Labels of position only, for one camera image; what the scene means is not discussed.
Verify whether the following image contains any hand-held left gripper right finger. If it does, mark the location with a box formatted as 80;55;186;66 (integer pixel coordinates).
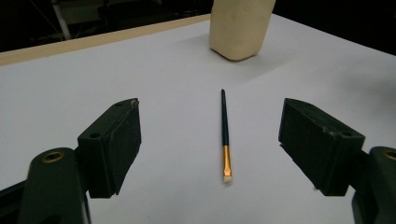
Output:
277;97;366;197

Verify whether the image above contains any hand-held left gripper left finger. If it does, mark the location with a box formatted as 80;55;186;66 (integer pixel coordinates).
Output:
77;98;143;200

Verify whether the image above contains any thin dark-handled paint brush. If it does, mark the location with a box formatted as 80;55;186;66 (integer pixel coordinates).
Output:
219;89;233;185

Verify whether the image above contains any cream square brush holder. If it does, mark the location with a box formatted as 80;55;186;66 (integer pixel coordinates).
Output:
208;0;277;62

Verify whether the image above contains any white table cover sheet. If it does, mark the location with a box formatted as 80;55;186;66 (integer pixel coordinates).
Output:
0;13;396;224

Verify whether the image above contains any light wooden table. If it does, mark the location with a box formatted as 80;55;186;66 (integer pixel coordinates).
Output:
0;13;213;67

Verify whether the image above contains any white desk leg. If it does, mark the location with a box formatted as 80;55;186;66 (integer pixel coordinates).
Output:
50;0;72;41

